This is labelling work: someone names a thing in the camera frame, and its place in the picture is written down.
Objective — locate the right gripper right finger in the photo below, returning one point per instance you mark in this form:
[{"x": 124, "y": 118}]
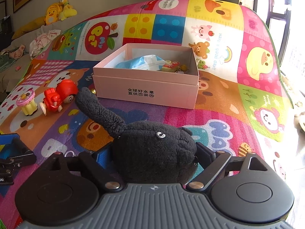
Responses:
[{"x": 216, "y": 166}]

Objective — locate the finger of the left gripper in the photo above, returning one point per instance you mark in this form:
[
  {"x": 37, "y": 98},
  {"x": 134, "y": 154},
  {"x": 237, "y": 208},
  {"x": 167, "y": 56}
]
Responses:
[
  {"x": 24, "y": 157},
  {"x": 9, "y": 151}
]

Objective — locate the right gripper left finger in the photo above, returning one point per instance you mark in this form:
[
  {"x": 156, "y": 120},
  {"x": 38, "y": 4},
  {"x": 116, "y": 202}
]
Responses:
[{"x": 89, "y": 166}]

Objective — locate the pink yellow cake toy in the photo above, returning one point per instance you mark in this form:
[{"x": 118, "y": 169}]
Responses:
[{"x": 26, "y": 102}]

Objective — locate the black plush toy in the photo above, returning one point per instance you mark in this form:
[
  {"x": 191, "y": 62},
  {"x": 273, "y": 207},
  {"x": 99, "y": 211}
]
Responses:
[{"x": 143, "y": 152}]

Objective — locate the red bear toy figure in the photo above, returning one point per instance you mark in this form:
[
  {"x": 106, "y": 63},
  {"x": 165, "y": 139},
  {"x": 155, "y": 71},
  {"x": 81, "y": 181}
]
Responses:
[{"x": 64, "y": 92}]

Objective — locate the red yellow toy camera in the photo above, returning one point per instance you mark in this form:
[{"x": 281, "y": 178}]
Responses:
[{"x": 170, "y": 66}]

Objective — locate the blue tissue pack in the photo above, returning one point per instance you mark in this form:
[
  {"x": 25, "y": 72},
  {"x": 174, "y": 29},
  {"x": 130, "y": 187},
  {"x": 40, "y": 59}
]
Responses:
[{"x": 147, "y": 62}]

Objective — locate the colourful cartoon play mat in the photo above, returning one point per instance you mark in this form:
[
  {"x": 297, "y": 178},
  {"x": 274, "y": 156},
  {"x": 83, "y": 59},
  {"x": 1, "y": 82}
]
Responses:
[{"x": 163, "y": 114}]

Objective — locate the small pink plush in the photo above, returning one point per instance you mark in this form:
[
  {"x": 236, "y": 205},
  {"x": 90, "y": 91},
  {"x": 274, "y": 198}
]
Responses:
[{"x": 18, "y": 53}]

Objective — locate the pink white crumpled cloth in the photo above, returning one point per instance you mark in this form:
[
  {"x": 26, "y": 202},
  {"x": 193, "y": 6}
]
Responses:
[{"x": 38, "y": 44}]

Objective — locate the pink cardboard box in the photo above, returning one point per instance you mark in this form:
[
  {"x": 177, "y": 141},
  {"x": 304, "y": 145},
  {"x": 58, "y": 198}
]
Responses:
[{"x": 153, "y": 87}]

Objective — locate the yellow tiger plush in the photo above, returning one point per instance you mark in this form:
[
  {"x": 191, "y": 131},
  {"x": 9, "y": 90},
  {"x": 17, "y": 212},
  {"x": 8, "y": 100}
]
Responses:
[{"x": 53, "y": 13}]

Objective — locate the yellow duck plush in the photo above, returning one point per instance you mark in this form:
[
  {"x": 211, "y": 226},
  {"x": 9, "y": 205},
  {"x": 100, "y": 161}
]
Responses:
[{"x": 68, "y": 10}]

